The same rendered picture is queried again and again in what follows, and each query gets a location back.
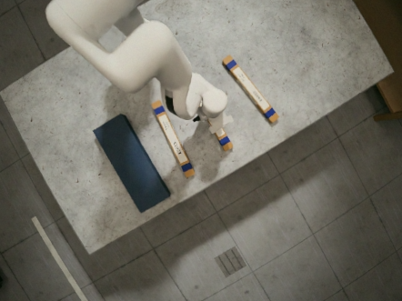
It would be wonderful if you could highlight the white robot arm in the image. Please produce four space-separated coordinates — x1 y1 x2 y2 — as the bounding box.
45 0 234 134

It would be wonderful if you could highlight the dark blue rectangular slab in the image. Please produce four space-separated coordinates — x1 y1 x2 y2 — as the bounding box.
93 114 171 214

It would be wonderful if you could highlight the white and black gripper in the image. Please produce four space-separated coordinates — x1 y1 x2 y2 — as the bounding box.
193 106 208 122

